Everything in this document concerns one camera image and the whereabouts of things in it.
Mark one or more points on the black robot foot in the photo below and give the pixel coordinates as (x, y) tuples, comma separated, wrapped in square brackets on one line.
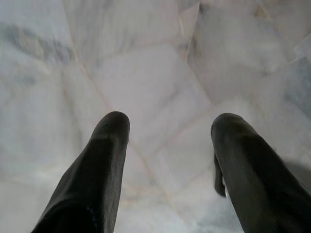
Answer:
[(218, 184)]

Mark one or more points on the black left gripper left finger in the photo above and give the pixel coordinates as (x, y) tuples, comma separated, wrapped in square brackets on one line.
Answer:
[(97, 170)]

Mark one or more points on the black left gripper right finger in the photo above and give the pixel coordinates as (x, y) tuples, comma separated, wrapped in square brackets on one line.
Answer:
[(252, 174)]

